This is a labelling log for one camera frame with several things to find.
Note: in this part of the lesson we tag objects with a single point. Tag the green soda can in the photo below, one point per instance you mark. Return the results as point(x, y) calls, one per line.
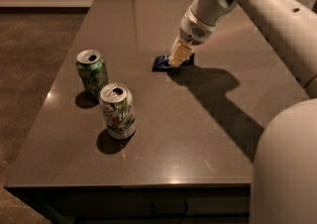
point(92, 71)

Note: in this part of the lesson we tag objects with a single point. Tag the blue rxbar wrapper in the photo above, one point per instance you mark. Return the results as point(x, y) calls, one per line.
point(161, 63)

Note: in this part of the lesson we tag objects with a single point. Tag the white soda can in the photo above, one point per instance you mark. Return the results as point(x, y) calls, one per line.
point(117, 106)

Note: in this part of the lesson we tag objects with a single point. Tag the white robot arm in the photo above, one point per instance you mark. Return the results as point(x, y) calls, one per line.
point(284, 188)

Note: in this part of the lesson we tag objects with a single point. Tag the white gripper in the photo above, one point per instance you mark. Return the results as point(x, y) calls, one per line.
point(194, 30)

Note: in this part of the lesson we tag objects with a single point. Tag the dark cabinet drawer front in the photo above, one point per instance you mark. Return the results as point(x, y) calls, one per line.
point(212, 205)

